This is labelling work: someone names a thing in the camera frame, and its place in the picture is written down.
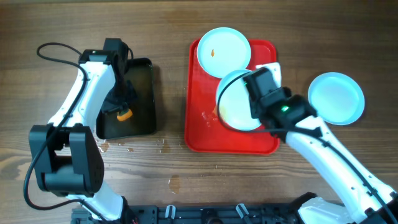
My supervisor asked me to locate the white plate tray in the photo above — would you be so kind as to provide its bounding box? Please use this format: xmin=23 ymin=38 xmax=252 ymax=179
xmin=197 ymin=27 xmax=251 ymax=78
xmin=308 ymin=72 xmax=365 ymax=126

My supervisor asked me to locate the red serving tray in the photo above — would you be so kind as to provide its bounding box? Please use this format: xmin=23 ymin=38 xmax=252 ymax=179
xmin=185 ymin=39 xmax=280 ymax=155

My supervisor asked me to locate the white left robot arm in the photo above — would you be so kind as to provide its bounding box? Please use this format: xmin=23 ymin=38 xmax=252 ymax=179
xmin=23 ymin=48 xmax=139 ymax=223

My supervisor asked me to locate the black water tray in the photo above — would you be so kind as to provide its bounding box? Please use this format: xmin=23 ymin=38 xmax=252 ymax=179
xmin=96 ymin=58 xmax=157 ymax=139

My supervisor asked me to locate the green orange scrub sponge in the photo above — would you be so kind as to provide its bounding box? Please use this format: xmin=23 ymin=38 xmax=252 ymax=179
xmin=116 ymin=108 xmax=133 ymax=121

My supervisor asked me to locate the white plate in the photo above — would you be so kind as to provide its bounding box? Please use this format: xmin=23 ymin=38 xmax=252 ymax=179
xmin=220 ymin=78 xmax=261 ymax=131

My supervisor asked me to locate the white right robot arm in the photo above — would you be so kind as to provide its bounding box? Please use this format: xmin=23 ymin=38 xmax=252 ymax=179
xmin=244 ymin=63 xmax=397 ymax=223

